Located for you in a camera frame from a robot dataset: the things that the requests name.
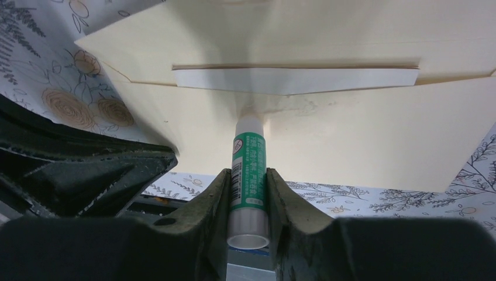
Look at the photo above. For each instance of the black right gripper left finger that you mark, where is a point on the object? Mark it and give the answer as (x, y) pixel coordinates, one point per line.
(187, 244)

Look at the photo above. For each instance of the white green glue stick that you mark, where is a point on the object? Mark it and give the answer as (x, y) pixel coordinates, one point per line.
(248, 218)

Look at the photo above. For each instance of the cream envelope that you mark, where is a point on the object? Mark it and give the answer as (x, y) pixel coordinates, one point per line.
(412, 138)

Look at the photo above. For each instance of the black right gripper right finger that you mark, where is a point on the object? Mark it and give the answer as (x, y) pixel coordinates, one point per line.
(307, 244)

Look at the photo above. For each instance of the floral patterned table mat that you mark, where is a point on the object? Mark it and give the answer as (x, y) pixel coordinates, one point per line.
(43, 71)

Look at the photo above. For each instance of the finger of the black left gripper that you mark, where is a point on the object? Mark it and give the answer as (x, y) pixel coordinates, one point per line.
(53, 170)

